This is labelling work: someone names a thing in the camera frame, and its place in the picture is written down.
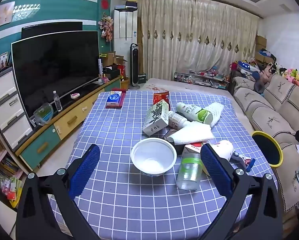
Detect open cardboard boxes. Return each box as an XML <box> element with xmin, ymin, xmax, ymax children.
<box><xmin>107</xmin><ymin>51</ymin><xmax>128</xmax><ymax>80</ymax></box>

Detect beige floral table cover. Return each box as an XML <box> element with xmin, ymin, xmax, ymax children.
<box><xmin>139</xmin><ymin>78</ymin><xmax>231</xmax><ymax>98</ymax></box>

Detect crumpled white paper cup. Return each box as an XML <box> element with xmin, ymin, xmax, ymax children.
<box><xmin>211</xmin><ymin>139</ymin><xmax>234</xmax><ymax>160</ymax></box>

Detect small white bottle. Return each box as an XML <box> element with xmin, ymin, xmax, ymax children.
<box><xmin>168</xmin><ymin>111</ymin><xmax>191</xmax><ymax>128</ymax></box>

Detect white plastic bowl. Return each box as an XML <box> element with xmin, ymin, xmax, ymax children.
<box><xmin>131</xmin><ymin>137</ymin><xmax>177</xmax><ymax>177</ymax></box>

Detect stack of colourful books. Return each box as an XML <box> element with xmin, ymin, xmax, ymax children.
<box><xmin>0</xmin><ymin>122</ymin><xmax>25</xmax><ymax>208</ymax></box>

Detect wall poster with figures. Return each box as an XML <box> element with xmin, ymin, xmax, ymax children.
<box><xmin>0</xmin><ymin>1</ymin><xmax>16</xmax><ymax>30</ymax></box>

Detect glass bowl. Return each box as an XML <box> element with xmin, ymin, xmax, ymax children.
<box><xmin>34</xmin><ymin>102</ymin><xmax>53</xmax><ymax>126</ymax></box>

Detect yellow rimmed dark bin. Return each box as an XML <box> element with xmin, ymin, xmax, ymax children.
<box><xmin>251</xmin><ymin>131</ymin><xmax>283</xmax><ymax>168</ymax></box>

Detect smaller black television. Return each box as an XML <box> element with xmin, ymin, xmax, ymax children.
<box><xmin>21</xmin><ymin>22</ymin><xmax>83</xmax><ymax>40</ymax></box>

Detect white drawer unit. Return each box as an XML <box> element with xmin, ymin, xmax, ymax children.
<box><xmin>0</xmin><ymin>66</ymin><xmax>35</xmax><ymax>152</ymax></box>

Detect green and yellow television cabinet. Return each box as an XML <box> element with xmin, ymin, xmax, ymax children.
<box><xmin>14</xmin><ymin>76</ymin><xmax>122</xmax><ymax>172</ymax></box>

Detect packaged razor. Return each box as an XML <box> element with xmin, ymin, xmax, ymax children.
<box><xmin>231</xmin><ymin>151</ymin><xmax>256</xmax><ymax>172</ymax></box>

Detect white standing air conditioner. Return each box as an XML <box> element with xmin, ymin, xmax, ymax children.
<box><xmin>114</xmin><ymin>7</ymin><xmax>138</xmax><ymax>60</ymax></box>

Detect low shelf of toys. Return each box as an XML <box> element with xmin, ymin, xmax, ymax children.
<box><xmin>173</xmin><ymin>66</ymin><xmax>231</xmax><ymax>89</ymax></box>

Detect row of plush toys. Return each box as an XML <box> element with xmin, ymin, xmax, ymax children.
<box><xmin>265</xmin><ymin>62</ymin><xmax>299</xmax><ymax>93</ymax></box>

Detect clear water bottle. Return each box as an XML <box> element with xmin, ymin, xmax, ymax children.
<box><xmin>53</xmin><ymin>91</ymin><xmax>63</xmax><ymax>112</ymax></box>

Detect beige embroidered sofa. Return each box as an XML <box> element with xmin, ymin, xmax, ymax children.
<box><xmin>231</xmin><ymin>74</ymin><xmax>299</xmax><ymax>220</ymax></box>

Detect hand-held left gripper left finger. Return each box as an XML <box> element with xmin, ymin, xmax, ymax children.
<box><xmin>16</xmin><ymin>144</ymin><xmax>105</xmax><ymax>240</ymax></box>

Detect white paper napkin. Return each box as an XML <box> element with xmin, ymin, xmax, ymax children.
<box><xmin>168</xmin><ymin>121</ymin><xmax>215</xmax><ymax>145</ymax></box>

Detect black tower fan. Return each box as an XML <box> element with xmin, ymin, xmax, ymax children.
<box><xmin>129</xmin><ymin>43</ymin><xmax>140</xmax><ymax>90</ymax></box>

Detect white mesh cloth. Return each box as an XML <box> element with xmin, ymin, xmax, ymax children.
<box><xmin>206</xmin><ymin>102</ymin><xmax>225</xmax><ymax>127</ymax></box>

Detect stacked cardboard boxes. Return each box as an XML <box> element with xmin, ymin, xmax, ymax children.
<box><xmin>255</xmin><ymin>35</ymin><xmax>267</xmax><ymax>63</ymax></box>

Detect white carton with green print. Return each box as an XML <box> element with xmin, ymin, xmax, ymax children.
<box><xmin>142</xmin><ymin>99</ymin><xmax>169</xmax><ymax>136</ymax></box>

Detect dark red book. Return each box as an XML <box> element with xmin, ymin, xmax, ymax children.
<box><xmin>106</xmin><ymin>89</ymin><xmax>126</xmax><ymax>109</ymax></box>

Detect clear jar with green band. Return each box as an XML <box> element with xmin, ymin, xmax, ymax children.
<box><xmin>177</xmin><ymin>155</ymin><xmax>202</xmax><ymax>191</ymax></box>

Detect red snack packet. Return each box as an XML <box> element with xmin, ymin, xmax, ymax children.
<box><xmin>153</xmin><ymin>91</ymin><xmax>170</xmax><ymax>110</ymax></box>

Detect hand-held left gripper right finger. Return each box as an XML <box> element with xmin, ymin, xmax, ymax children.
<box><xmin>197</xmin><ymin>144</ymin><xmax>284</xmax><ymax>240</ymax></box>

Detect hanging flower ornament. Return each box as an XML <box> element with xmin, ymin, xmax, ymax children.
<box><xmin>99</xmin><ymin>12</ymin><xmax>114</xmax><ymax>42</ymax></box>

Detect large curved television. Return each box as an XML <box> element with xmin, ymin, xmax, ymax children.
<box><xmin>11</xmin><ymin>31</ymin><xmax>100</xmax><ymax>118</ymax></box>

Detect pale wall poster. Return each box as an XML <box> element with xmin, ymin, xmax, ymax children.
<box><xmin>12</xmin><ymin>4</ymin><xmax>41</xmax><ymax>22</ymax></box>

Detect blue tissue pack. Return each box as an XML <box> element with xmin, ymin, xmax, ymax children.
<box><xmin>106</xmin><ymin>92</ymin><xmax>122</xmax><ymax>107</ymax></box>

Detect blue checkered tablecloth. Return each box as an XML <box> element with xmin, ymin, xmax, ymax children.
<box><xmin>48</xmin><ymin>90</ymin><xmax>277</xmax><ymax>240</ymax></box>

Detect cream patterned curtain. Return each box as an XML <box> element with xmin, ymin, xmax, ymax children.
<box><xmin>137</xmin><ymin>0</ymin><xmax>259</xmax><ymax>82</ymax></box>

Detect white bottle with green label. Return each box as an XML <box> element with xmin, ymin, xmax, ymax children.
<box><xmin>176</xmin><ymin>102</ymin><xmax>213</xmax><ymax>125</ymax></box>

